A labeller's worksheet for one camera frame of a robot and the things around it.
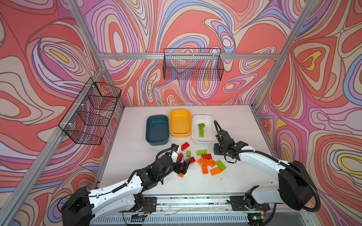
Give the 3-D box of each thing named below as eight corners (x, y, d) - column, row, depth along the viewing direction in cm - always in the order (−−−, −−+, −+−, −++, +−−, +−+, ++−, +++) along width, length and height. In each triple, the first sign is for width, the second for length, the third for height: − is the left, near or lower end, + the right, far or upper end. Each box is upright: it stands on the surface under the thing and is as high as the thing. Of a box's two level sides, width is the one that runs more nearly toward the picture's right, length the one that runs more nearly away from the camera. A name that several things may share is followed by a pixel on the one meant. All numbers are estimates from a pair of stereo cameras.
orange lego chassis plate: (197, 166, 88) (197, 165, 87) (197, 160, 91) (197, 158, 89) (216, 166, 88) (216, 165, 87) (215, 160, 91) (215, 158, 89)
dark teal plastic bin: (143, 145, 97) (141, 141, 93) (148, 119, 112) (147, 115, 108) (168, 145, 97) (168, 141, 93) (170, 119, 112) (170, 115, 108)
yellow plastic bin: (169, 138, 103) (168, 133, 97) (171, 114, 118) (170, 109, 113) (191, 138, 103) (192, 133, 97) (190, 114, 118) (190, 109, 113)
